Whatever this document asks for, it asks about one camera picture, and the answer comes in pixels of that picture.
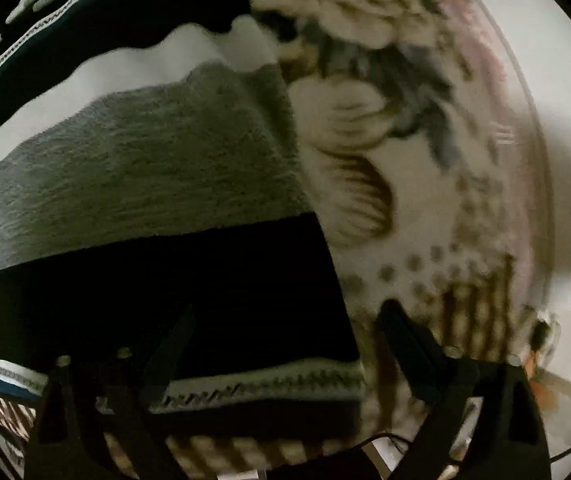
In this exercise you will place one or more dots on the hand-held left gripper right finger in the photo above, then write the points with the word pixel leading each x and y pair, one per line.
pixel 405 345

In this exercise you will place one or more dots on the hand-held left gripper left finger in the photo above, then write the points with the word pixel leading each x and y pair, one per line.
pixel 169 357

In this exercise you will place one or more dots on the black white grey striped garment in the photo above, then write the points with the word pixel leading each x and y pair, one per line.
pixel 140 160

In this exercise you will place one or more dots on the floral printed blanket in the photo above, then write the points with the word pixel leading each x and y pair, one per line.
pixel 415 170

